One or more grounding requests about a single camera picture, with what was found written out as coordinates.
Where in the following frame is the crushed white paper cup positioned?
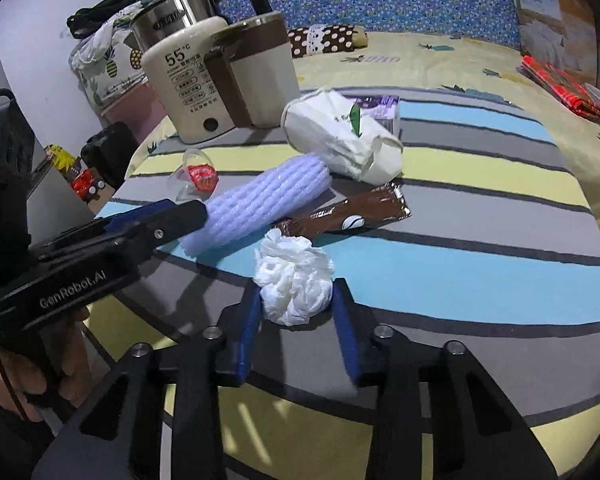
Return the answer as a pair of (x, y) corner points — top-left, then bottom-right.
(281, 87), (405, 185)

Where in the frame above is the black luggage case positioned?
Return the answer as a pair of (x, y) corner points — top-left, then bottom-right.
(80, 121), (143, 191)

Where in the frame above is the white tissue ball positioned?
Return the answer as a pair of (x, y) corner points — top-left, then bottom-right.
(252, 230), (335, 328)

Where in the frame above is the yellow pineapple bedsheet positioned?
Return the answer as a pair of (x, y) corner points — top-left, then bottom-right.
(125, 30), (600, 233)

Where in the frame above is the pineapple print bedding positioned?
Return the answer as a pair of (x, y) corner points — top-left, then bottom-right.
(69, 10), (151, 116)

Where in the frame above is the cream steel electric kettle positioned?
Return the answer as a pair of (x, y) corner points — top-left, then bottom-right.
(130, 0), (274, 144)

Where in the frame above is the person's left hand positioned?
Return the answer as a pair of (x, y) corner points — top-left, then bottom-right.
(0, 306), (95, 423)

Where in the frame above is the brown coffee sachet wrapper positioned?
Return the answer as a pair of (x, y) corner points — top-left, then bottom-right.
(272, 183), (413, 238)

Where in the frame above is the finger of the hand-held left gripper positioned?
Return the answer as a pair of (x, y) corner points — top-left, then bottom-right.
(94, 198), (177, 234)
(30, 200), (209, 263)

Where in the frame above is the clear jelly cup red lid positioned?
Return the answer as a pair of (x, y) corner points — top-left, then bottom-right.
(167, 149), (218, 203)

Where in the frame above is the black bag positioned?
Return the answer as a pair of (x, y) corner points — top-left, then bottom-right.
(66, 0), (161, 40)

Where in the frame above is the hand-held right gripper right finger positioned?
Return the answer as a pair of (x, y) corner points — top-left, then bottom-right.
(331, 277), (558, 480)

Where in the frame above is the red plaid cloth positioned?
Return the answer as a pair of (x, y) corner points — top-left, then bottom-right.
(520, 55), (600, 126)

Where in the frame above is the pink storage box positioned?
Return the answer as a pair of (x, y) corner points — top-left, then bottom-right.
(97, 85), (173, 146)

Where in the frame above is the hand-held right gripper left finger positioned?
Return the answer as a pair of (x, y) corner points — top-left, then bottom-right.
(30, 287), (263, 480)

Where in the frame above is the purple white small carton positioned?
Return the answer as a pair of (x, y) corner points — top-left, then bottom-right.
(352, 94), (402, 138)

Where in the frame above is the yellow snack packet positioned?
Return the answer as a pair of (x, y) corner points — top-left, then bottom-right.
(45, 144), (78, 173)

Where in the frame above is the brown polka dot pillow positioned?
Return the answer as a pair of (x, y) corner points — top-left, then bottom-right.
(287, 25), (368, 58)

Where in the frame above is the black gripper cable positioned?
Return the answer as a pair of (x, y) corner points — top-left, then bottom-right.
(0, 340), (33, 423)

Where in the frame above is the cream brown jug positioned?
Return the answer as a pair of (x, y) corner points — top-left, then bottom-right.
(203, 11), (301, 128)

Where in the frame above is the striped tablecloth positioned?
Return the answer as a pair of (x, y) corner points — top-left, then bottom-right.
(80, 85), (600, 480)

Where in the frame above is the red snack packet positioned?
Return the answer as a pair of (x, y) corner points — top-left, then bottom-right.
(70, 167), (113, 206)

